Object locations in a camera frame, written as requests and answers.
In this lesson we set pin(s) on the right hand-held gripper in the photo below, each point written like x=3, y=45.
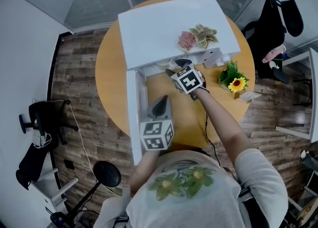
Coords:
x=187, y=80

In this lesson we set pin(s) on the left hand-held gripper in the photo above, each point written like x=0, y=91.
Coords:
x=156, y=132

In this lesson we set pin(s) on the white cup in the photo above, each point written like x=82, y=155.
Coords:
x=163, y=63

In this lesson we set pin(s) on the white microwave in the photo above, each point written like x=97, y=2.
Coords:
x=159, y=28

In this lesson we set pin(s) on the person's right forearm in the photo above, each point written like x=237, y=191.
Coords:
x=221, y=122

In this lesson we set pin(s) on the person's left forearm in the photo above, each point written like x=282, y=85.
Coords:
x=144, y=170

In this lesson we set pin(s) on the pink artificial succulent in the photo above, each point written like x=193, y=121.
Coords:
x=186, y=40

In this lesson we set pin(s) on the green artificial succulent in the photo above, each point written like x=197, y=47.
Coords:
x=205, y=35

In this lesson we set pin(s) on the potted artificial sunflower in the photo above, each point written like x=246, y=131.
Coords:
x=234, y=79

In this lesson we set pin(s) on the black round stand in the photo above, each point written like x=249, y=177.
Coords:
x=107, y=173

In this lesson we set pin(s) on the small paper card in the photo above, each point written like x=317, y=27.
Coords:
x=248, y=96

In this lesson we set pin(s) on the person's floral white shirt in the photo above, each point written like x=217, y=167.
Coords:
x=198, y=204

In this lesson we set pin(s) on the black floor socket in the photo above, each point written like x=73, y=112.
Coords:
x=69, y=164

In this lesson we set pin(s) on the pink cloth item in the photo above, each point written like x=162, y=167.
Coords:
x=272, y=54

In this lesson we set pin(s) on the black office chair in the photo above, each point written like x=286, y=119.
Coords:
x=270, y=30

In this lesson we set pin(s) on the white face mask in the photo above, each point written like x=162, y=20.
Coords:
x=41, y=138

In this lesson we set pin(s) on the black chair with bag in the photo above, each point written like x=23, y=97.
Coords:
x=41, y=115

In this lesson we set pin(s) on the white desk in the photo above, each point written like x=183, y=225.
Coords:
x=313, y=93

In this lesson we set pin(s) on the cluttered storage shelf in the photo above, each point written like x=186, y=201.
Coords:
x=306, y=197

